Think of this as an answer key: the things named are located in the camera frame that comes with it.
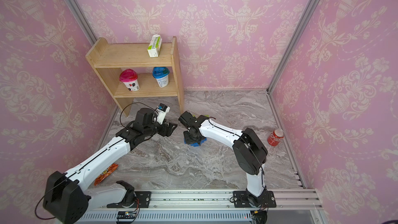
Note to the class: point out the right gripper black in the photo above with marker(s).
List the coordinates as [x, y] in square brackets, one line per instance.
[187, 140]

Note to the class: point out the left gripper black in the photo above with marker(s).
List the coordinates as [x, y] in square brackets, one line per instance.
[165, 132]

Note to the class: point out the blue large lego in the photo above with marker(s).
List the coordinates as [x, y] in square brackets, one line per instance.
[195, 144]

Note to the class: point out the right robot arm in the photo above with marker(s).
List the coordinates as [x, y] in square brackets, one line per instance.
[249, 150]

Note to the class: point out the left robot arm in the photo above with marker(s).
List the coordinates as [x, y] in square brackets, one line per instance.
[68, 196]

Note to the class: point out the blue lid yogurt cup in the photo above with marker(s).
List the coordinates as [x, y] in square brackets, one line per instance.
[161, 75]

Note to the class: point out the pink lid yogurt cup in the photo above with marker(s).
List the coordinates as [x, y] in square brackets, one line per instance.
[130, 79]

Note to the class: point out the orange snack bag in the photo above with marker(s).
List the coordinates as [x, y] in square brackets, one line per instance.
[106, 173]

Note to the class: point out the green white carton box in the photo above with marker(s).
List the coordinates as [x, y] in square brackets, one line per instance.
[154, 46]

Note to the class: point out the red soda can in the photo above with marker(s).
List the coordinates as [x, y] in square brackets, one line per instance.
[276, 137]

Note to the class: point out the wooden two-tier shelf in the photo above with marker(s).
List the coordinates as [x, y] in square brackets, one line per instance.
[108, 61]

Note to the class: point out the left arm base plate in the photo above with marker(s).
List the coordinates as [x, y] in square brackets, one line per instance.
[137, 199]

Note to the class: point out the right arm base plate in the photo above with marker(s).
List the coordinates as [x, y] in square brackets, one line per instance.
[243, 199]

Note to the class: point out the aluminium front rail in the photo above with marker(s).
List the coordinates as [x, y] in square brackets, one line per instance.
[294, 206]

